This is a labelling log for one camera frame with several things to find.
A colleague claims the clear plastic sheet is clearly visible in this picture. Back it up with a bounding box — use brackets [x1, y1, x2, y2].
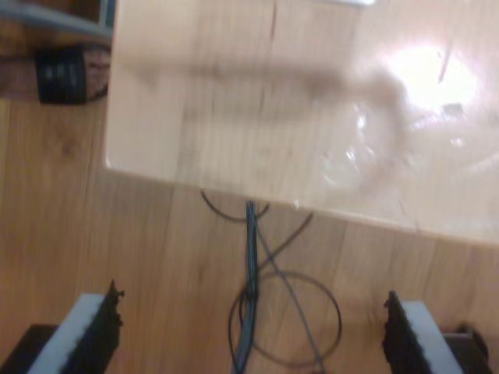
[311, 38, 499, 203]

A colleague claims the grey looped floor cable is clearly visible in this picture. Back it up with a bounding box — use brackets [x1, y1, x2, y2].
[228, 270, 345, 368]

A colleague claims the thin black floor cable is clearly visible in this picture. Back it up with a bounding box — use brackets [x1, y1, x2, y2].
[200, 189, 271, 224]
[257, 211, 315, 274]

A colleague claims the dark floor cable bundle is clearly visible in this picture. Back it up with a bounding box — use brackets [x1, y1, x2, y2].
[229, 199, 261, 374]

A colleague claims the grey metal frame bar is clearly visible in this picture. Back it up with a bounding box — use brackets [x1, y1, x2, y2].
[0, 2, 115, 40]

